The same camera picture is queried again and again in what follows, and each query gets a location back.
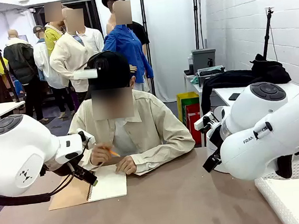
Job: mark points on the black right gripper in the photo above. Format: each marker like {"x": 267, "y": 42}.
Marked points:
{"x": 216, "y": 140}

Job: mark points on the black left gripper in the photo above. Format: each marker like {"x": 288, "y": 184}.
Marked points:
{"x": 76, "y": 173}

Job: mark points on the spiral notebook kraft cover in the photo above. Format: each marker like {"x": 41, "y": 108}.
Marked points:
{"x": 109, "y": 184}

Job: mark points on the orange pencil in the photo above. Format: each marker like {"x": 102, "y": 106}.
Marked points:
{"x": 114, "y": 154}

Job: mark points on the person's left forearm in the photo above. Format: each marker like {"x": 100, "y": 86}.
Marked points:
{"x": 164, "y": 155}

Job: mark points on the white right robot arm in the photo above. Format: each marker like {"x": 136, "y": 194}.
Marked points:
{"x": 260, "y": 138}

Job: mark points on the person's right forearm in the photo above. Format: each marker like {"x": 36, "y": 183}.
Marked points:
{"x": 86, "y": 163}

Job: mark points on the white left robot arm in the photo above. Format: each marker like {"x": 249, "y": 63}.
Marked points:
{"x": 18, "y": 156}

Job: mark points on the person's right hand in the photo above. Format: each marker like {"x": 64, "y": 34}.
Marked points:
{"x": 102, "y": 155}

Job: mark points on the person's left hand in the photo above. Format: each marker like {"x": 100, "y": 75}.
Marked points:
{"x": 126, "y": 165}

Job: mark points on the red shopping bag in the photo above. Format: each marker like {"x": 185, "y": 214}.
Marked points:
{"x": 193, "y": 123}

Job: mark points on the yellow shopping bag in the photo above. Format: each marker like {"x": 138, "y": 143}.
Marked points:
{"x": 183, "y": 106}

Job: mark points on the large white desk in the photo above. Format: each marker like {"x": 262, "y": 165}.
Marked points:
{"x": 224, "y": 94}

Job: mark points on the black smartphone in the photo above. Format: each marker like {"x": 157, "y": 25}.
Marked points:
{"x": 234, "y": 96}

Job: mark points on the white perforated plastic basket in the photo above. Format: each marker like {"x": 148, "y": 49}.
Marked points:
{"x": 274, "y": 198}

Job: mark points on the beige shirt torso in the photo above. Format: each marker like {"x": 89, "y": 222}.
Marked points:
{"x": 145, "y": 123}

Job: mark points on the black jacket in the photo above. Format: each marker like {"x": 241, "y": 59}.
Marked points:
{"x": 241, "y": 78}

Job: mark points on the grey tray with items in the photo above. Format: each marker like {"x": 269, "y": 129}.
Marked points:
{"x": 210, "y": 71}

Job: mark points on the grey box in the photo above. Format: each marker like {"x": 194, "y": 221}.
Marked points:
{"x": 204, "y": 59}

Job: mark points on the black cap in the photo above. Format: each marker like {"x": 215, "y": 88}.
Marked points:
{"x": 108, "y": 68}

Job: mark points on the mannequin in cream cardigan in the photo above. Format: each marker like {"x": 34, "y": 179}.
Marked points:
{"x": 67, "y": 56}

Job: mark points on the mannequin in white shirt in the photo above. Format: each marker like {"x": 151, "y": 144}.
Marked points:
{"x": 42, "y": 61}

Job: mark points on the thin black tripod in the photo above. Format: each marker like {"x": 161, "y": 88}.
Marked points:
{"x": 7, "y": 75}

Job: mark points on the black tripod white head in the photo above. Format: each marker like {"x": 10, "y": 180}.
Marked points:
{"x": 266, "y": 37}

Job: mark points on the mannequin in blue shirt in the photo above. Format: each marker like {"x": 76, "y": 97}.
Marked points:
{"x": 127, "y": 45}

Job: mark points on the mannequin in yellow jacket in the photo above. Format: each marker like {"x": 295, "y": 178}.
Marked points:
{"x": 52, "y": 38}

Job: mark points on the black double stand poles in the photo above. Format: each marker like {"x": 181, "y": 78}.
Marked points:
{"x": 197, "y": 14}

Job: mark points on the mannequin in black shirt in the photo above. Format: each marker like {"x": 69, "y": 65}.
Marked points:
{"x": 139, "y": 31}

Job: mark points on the black light stand pole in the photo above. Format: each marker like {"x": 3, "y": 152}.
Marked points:
{"x": 145, "y": 25}

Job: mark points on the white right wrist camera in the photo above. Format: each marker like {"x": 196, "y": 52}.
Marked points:
{"x": 203, "y": 122}

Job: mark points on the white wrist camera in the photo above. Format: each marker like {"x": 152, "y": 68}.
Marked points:
{"x": 85, "y": 136}
{"x": 203, "y": 122}

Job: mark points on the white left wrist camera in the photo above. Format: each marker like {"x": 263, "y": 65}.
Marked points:
{"x": 85, "y": 136}

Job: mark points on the white head camera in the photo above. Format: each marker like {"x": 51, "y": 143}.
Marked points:
{"x": 85, "y": 74}

